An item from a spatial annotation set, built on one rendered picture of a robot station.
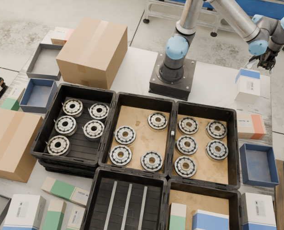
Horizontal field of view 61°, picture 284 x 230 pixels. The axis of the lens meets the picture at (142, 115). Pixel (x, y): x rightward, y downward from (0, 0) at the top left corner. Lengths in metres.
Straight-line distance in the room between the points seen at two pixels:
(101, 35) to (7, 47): 1.70
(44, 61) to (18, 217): 1.00
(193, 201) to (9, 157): 0.84
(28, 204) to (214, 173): 0.84
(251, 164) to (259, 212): 0.28
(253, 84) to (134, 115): 0.76
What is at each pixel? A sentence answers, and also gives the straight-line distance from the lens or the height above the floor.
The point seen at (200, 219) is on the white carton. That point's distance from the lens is 1.04.
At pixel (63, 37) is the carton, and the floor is 0.78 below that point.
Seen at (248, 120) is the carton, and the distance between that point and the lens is 1.47.
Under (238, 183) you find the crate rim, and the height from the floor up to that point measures 0.93.
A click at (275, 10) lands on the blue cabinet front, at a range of 3.02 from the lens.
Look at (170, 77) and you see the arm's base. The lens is 1.44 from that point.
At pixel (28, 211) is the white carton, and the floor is 0.79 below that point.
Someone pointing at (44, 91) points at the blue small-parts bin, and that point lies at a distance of 1.61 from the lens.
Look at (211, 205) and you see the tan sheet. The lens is 1.16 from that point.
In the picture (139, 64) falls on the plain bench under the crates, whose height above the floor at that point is 0.70.
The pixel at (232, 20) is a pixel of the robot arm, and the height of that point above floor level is 1.27.
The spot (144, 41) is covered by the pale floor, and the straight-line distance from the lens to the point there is 2.90.
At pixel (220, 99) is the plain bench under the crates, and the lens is 1.59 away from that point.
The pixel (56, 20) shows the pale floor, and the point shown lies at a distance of 3.29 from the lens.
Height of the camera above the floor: 1.91
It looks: 58 degrees down
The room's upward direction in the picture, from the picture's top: 4 degrees clockwise
